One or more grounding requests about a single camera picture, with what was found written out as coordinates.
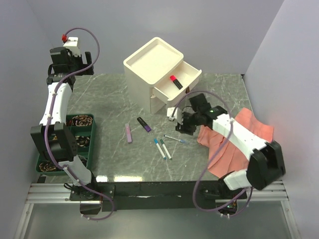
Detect pink cloth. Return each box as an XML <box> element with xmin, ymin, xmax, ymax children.
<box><xmin>197</xmin><ymin>108</ymin><xmax>274</xmax><ymax>178</ymax></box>

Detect green compartment tray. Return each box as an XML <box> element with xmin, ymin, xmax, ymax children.
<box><xmin>35</xmin><ymin>114</ymin><xmax>96</xmax><ymax>176</ymax></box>

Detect brown patterned hair ties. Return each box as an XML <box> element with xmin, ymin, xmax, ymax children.
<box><xmin>71</xmin><ymin>115</ymin><xmax>93</xmax><ymax>127</ymax></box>

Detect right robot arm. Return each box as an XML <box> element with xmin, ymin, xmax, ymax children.
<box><xmin>166</xmin><ymin>91</ymin><xmax>286</xmax><ymax>198</ymax></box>

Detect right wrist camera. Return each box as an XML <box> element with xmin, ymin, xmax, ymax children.
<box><xmin>166</xmin><ymin>107</ymin><xmax>183</xmax><ymax>124</ymax></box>

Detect white top drawer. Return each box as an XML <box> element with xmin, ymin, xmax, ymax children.
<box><xmin>153</xmin><ymin>61</ymin><xmax>202</xmax><ymax>108</ymax></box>

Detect black pink highlighter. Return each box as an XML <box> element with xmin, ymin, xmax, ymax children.
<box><xmin>169</xmin><ymin>75</ymin><xmax>183</xmax><ymax>90</ymax></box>

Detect blue whiteboard pen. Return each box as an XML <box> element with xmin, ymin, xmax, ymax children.
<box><xmin>163</xmin><ymin>134</ymin><xmax>186</xmax><ymax>144</ymax></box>

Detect aluminium rail frame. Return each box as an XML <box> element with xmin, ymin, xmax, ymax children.
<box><xmin>13</xmin><ymin>74</ymin><xmax>300</xmax><ymax>239</ymax></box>

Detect blue cap white marker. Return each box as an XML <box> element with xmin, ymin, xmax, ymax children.
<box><xmin>154</xmin><ymin>138</ymin><xmax>166</xmax><ymax>160</ymax></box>

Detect black base bar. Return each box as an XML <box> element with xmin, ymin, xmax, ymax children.
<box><xmin>69</xmin><ymin>180</ymin><xmax>250</xmax><ymax>215</ymax></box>

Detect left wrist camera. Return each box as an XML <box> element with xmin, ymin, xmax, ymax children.
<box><xmin>62</xmin><ymin>34</ymin><xmax>81</xmax><ymax>57</ymax></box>

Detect black purple highlighter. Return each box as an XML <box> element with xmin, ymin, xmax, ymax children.
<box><xmin>137</xmin><ymin>117</ymin><xmax>152</xmax><ymax>132</ymax></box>

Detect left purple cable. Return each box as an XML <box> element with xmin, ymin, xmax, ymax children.
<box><xmin>43</xmin><ymin>27</ymin><xmax>117</xmax><ymax>221</ymax></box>

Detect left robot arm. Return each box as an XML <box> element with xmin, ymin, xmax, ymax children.
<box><xmin>30</xmin><ymin>47</ymin><xmax>100</xmax><ymax>200</ymax></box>

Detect white drawer cabinet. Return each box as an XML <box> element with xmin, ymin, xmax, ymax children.
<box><xmin>123</xmin><ymin>36</ymin><xmax>185</xmax><ymax>115</ymax></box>

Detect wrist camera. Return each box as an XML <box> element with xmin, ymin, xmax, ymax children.
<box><xmin>166</xmin><ymin>107</ymin><xmax>183</xmax><ymax>124</ymax></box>
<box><xmin>62</xmin><ymin>34</ymin><xmax>81</xmax><ymax>57</ymax></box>

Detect green cap white marker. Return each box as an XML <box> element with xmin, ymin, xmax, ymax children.
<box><xmin>160</xmin><ymin>139</ymin><xmax>172</xmax><ymax>160</ymax></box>

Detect purple cable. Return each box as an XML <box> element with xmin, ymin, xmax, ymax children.
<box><xmin>171</xmin><ymin>91</ymin><xmax>254</xmax><ymax>218</ymax></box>
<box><xmin>43</xmin><ymin>27</ymin><xmax>117</xmax><ymax>221</ymax></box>

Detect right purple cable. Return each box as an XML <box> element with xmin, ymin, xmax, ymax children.
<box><xmin>171</xmin><ymin>91</ymin><xmax>254</xmax><ymax>218</ymax></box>

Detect pink lilac highlighter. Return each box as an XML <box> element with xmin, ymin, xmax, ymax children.
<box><xmin>125</xmin><ymin>123</ymin><xmax>133</xmax><ymax>143</ymax></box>

